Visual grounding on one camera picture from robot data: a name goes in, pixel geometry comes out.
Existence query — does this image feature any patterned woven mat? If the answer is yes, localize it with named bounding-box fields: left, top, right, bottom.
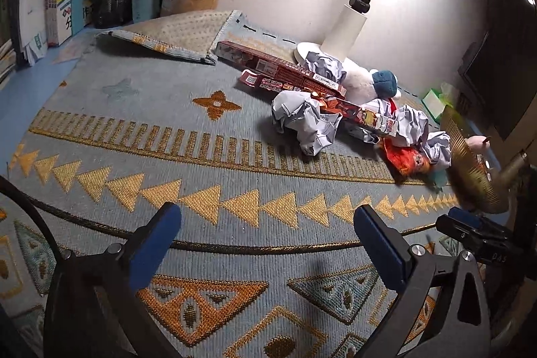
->
left=0, top=9, right=504, bottom=358

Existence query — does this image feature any black monitor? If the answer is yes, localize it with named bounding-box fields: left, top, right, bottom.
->
left=457, top=0, right=537, bottom=141

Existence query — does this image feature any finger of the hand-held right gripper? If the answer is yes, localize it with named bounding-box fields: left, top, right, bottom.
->
left=435, top=207, right=523, bottom=264

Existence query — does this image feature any green tissue pack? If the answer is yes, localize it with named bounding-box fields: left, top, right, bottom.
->
left=421, top=83, right=460, bottom=119

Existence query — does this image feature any pastel plush toy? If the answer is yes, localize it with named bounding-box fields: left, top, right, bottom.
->
left=466, top=135, right=491, bottom=153

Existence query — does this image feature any long red box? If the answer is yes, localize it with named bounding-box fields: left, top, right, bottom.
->
left=216, top=40, right=348, bottom=98
left=238, top=70, right=400, bottom=140

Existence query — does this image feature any plush duck toy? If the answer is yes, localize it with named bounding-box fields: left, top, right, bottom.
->
left=342, top=64, right=401, bottom=103

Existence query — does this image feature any black cable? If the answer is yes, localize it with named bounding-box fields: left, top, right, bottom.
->
left=0, top=174, right=63, bottom=258

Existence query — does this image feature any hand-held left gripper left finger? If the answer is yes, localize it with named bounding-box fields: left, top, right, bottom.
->
left=42, top=202, right=183, bottom=358

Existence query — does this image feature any black mesh pen holder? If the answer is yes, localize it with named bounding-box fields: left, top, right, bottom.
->
left=91, top=0, right=140, bottom=29

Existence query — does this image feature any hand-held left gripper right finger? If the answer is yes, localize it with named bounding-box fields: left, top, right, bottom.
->
left=353, top=204, right=493, bottom=358

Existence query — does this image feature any amber ribbed glass bowl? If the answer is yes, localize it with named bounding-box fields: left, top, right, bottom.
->
left=440, top=105, right=529, bottom=216

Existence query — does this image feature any orange snack packet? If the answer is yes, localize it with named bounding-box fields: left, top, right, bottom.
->
left=380, top=138, right=441, bottom=178

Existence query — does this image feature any teal bottle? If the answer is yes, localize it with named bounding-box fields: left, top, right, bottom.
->
left=132, top=0, right=154, bottom=23

